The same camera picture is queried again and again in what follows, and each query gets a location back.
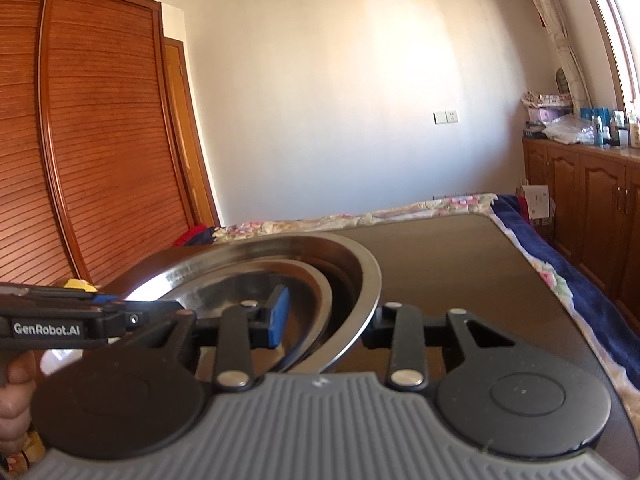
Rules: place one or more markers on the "large steel bowl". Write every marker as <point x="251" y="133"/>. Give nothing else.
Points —
<point x="352" y="271"/>

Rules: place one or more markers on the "stacked boxes on cabinet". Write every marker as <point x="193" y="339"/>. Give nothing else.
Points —
<point x="542" y="109"/>

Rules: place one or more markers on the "clear plastic bag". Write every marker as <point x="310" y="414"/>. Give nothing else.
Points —
<point x="570" y="129"/>

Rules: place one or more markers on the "patterned window curtain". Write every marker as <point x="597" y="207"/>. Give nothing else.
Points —
<point x="553" y="17"/>

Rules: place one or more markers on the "floral bed quilt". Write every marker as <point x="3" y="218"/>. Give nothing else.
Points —
<point x="615" y="343"/>

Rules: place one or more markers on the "left hand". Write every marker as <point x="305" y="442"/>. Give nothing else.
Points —
<point x="16" y="396"/>

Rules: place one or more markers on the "wooden louvred wardrobe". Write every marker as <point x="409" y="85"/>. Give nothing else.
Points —
<point x="101" y="163"/>

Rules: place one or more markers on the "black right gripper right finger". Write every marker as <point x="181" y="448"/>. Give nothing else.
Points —
<point x="406" y="331"/>

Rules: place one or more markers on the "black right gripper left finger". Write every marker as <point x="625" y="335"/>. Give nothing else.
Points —
<point x="259" y="323"/>

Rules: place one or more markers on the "wooden cabinet row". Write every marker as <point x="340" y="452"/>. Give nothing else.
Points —
<point x="596" y="221"/>

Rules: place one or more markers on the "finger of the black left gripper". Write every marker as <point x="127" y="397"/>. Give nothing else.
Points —
<point x="54" y="293"/>
<point x="131" y="315"/>

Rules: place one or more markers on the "medium steel bowl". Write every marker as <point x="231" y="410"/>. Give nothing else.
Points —
<point x="310" y="303"/>

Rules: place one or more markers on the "white paper bag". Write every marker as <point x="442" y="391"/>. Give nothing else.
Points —
<point x="536" y="198"/>

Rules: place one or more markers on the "white wall switch plate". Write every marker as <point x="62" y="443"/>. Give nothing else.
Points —
<point x="441" y="118"/>

